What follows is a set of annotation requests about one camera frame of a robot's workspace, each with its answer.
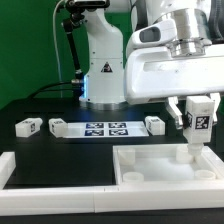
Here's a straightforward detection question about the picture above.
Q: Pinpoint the white cable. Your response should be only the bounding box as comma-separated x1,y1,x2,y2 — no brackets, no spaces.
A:
52,0,66,98

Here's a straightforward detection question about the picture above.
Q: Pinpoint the white square tabletop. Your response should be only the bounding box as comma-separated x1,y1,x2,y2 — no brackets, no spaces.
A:
113,144,224,185

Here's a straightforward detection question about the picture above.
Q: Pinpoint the white tag sheet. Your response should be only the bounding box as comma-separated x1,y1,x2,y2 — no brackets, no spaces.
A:
65,121,148,138

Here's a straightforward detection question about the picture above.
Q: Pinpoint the black cable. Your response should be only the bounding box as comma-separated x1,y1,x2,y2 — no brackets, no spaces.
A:
27,81,83,99

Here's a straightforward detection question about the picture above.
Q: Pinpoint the white U-shaped fence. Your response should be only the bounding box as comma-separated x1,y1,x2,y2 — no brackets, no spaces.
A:
0,152,224,216

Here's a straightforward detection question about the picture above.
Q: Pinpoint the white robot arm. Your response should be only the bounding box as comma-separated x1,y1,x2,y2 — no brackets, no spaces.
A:
81,0,224,128

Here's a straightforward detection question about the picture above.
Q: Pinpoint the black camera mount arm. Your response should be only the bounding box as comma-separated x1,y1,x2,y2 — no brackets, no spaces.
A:
60,0,111,88

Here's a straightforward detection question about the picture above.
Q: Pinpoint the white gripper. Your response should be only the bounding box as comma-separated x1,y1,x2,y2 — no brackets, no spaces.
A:
124,19,224,130

